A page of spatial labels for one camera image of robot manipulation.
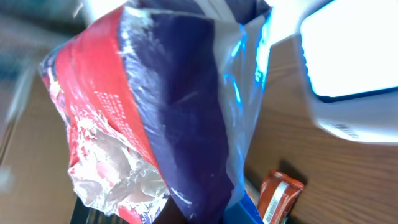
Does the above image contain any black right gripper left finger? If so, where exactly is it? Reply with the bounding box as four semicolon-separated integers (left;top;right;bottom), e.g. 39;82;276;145
70;198;128;224

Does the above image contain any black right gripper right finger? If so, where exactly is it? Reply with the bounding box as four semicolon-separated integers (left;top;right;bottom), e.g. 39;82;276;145
152;197;188;224

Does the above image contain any orange snack bar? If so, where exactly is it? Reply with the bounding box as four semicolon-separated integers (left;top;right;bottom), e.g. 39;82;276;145
257;170;305;224

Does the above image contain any purple snack package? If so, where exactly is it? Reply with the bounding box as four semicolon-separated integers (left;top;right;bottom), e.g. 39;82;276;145
40;0;272;223

